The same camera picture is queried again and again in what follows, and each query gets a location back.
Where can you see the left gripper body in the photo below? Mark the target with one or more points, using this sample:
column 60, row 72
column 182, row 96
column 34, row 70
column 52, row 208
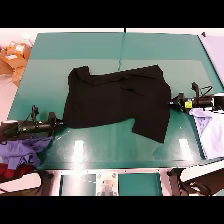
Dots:
column 52, row 122

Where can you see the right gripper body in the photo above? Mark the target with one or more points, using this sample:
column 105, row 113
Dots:
column 179, row 100

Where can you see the black T-shirt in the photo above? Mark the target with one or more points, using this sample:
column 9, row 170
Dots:
column 110, row 100

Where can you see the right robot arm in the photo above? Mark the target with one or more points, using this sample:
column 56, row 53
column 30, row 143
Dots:
column 206, row 100

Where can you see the purple garment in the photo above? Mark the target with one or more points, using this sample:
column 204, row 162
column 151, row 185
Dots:
column 23, row 150

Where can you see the pale lilac garment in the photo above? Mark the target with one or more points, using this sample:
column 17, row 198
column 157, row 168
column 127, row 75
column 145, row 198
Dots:
column 211, row 133

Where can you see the red garment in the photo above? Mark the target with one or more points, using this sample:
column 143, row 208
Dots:
column 13, row 170

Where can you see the cardboard box with white label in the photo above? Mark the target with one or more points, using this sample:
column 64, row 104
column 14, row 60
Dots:
column 11, row 60
column 19, row 49

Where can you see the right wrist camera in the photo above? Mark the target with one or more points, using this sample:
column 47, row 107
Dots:
column 195, row 88

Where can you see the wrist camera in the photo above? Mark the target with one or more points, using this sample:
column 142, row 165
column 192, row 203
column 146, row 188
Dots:
column 34, row 110
column 195, row 88

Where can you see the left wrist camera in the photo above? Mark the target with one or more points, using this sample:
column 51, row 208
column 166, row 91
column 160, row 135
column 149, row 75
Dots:
column 34, row 110

